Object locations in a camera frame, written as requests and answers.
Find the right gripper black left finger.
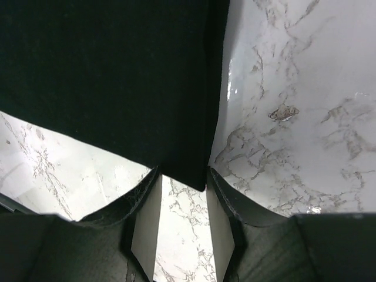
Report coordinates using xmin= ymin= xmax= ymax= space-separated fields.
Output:
xmin=1 ymin=168 xmax=162 ymax=281

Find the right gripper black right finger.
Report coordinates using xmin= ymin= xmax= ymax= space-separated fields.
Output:
xmin=206 ymin=168 xmax=375 ymax=281

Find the black t shirt with logo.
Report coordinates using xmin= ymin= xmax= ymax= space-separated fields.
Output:
xmin=1 ymin=1 xmax=229 ymax=191

